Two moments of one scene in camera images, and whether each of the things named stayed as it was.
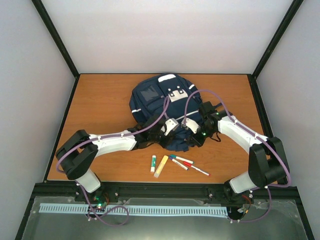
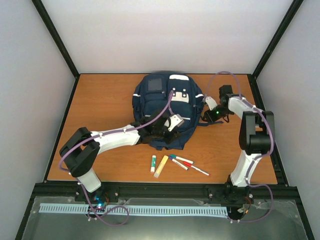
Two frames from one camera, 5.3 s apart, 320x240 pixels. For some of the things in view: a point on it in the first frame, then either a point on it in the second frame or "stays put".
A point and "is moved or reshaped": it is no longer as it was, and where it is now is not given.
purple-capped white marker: [178, 163] stays put
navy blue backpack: [171, 100] is moved or reshaped
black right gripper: [198, 142] → [210, 118]
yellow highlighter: [160, 166] stays put
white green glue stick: [153, 163] stays put
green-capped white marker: [182, 159] stays put
